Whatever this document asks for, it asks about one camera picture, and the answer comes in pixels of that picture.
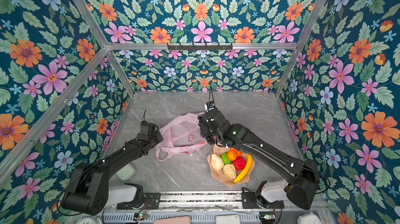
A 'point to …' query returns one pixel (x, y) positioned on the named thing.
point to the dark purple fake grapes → (210, 138)
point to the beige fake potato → (229, 171)
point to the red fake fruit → (239, 163)
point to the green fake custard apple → (224, 156)
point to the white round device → (310, 218)
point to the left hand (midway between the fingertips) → (161, 131)
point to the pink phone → (179, 220)
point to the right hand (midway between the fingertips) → (204, 121)
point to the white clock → (89, 220)
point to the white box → (232, 219)
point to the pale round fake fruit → (216, 162)
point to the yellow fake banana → (246, 170)
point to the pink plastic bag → (180, 135)
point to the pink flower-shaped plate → (217, 175)
